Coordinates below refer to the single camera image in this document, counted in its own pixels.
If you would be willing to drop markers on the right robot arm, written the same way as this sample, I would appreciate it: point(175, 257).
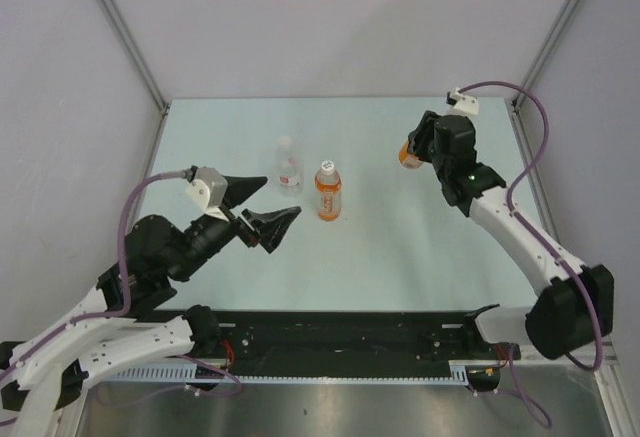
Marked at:
point(574, 302)

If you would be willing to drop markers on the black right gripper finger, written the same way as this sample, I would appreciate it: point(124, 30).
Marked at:
point(423, 131)
point(426, 150)

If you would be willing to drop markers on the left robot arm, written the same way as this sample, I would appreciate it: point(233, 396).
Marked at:
point(152, 255)

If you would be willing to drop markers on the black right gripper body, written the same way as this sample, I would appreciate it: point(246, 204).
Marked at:
point(436, 156)

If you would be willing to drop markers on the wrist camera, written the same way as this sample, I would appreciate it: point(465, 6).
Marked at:
point(461, 104)
point(207, 188)

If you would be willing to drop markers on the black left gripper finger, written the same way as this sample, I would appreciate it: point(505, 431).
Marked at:
point(270, 228)
point(240, 189)

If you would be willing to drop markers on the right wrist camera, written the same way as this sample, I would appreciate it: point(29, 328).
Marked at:
point(461, 104)

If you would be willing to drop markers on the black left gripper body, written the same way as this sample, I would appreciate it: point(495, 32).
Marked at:
point(242, 228)

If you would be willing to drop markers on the small orange juice bottle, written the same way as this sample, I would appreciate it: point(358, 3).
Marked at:
point(407, 159)

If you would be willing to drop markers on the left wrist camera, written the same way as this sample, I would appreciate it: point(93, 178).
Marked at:
point(207, 188)

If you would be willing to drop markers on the white tea bottle cap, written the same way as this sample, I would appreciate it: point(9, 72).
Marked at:
point(327, 167)

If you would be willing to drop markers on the clear water bottle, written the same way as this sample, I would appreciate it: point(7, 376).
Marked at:
point(289, 170)

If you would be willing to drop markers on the tall orange tea bottle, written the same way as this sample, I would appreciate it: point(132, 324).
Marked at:
point(328, 200)

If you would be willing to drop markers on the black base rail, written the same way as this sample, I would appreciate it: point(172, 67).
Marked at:
point(354, 345)

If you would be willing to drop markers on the white water bottle cap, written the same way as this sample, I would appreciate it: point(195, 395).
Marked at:
point(285, 141)

